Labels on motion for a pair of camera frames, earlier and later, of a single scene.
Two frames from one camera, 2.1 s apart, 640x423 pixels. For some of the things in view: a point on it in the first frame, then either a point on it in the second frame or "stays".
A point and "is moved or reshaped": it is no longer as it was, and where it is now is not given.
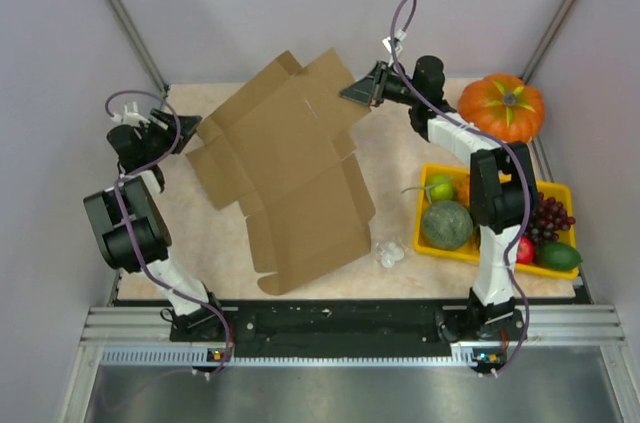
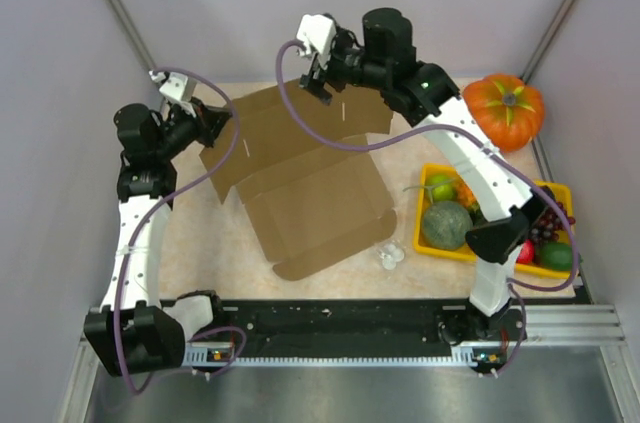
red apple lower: x=525 y=250 stays
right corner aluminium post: x=564 y=9 stays
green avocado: x=557 y=256 stays
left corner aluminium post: x=123 y=15 stays
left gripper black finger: x=188 y=126 → x=208 y=122
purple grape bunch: x=548 y=220 stays
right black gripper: x=371 y=90 → x=315 y=86
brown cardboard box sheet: x=277 y=149 is moved or reshaped
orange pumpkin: x=503 y=105 stays
